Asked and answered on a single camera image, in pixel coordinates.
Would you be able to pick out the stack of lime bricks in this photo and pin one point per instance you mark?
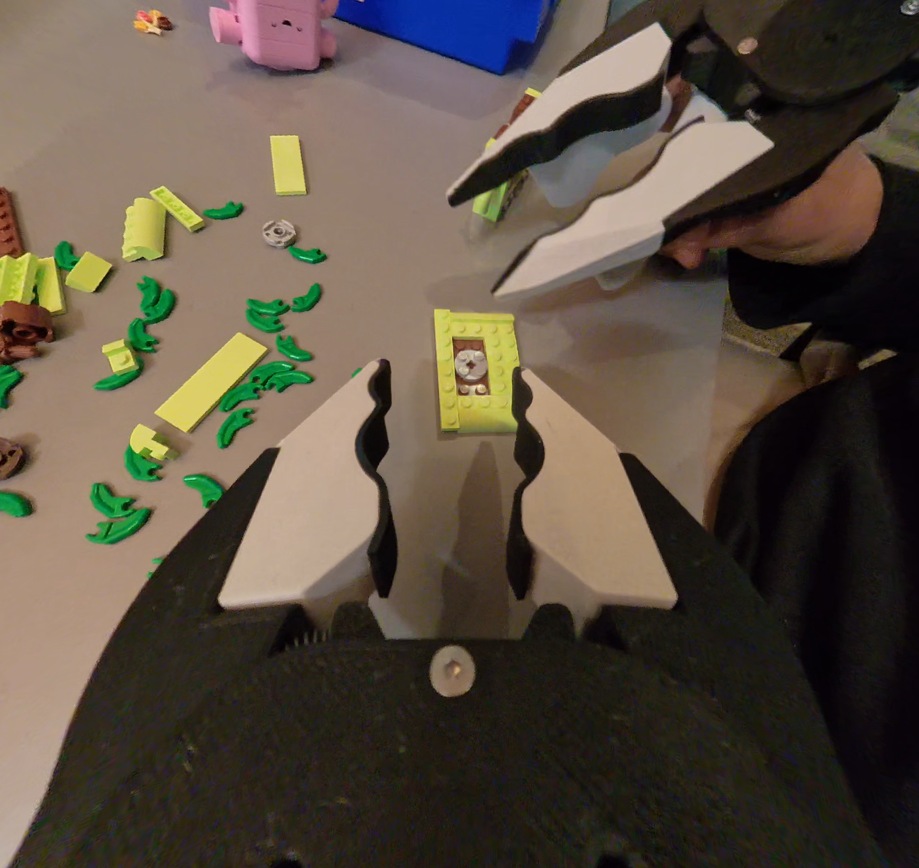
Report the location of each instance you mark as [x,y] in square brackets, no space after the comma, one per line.
[29,280]

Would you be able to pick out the large lime half-round brick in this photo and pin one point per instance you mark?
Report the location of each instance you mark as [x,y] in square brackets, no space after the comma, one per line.
[143,230]

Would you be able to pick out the blue bin with printed tag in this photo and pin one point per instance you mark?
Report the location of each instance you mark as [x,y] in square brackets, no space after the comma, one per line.
[445,6]

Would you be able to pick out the long lime flat tile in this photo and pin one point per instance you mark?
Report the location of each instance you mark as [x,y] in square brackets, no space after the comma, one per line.
[212,382]
[288,164]

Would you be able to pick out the small orange flower piece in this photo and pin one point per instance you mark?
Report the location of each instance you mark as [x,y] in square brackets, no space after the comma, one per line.
[152,22]

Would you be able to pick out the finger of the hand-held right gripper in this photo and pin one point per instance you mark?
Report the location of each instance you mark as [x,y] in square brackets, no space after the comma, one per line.
[574,99]
[646,200]

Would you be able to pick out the grey round plate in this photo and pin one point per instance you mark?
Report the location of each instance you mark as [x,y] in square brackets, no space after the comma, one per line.
[279,233]

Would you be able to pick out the person's right hand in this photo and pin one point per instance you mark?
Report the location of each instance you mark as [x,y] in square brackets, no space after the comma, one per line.
[804,222]

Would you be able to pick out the pink toy figure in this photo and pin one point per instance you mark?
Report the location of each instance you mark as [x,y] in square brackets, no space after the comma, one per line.
[273,20]

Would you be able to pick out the person's right forearm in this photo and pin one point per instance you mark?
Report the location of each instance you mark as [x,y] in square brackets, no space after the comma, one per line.
[861,293]

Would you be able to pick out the large brown studded plate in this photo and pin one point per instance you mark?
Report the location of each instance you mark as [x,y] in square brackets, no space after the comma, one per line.
[8,225]

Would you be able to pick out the narrow lime studded plate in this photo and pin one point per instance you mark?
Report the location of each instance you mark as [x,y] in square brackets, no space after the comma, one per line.
[176,207]

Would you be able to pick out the scatter of green leaf pieces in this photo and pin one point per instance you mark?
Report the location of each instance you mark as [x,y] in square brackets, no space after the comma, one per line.
[122,527]

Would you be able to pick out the person's black clothing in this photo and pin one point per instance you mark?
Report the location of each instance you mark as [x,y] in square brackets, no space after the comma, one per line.
[825,523]

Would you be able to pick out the brown stump piece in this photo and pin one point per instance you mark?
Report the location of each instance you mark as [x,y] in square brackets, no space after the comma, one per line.
[25,326]

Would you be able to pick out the lime rounded corner piece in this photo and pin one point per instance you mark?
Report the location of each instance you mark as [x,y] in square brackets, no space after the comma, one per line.
[147,441]

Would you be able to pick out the brown and lime trunk build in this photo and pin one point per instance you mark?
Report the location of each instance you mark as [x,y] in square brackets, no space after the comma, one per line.
[492,200]

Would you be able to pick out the dark round plate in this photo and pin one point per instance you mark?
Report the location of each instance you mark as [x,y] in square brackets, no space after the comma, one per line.
[11,457]

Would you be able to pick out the small lime square tile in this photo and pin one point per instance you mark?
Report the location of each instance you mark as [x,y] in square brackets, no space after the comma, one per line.
[88,272]

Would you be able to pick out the small lime stud piece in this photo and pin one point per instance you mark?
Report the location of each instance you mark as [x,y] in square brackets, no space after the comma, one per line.
[118,354]

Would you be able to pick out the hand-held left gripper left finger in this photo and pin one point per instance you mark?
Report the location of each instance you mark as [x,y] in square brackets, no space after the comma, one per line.
[309,523]

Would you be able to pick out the brown and lime brick assembly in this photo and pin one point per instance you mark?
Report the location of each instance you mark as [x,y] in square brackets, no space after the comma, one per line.
[470,364]

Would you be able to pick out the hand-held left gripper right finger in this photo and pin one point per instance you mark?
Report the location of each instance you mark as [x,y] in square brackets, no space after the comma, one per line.
[596,523]

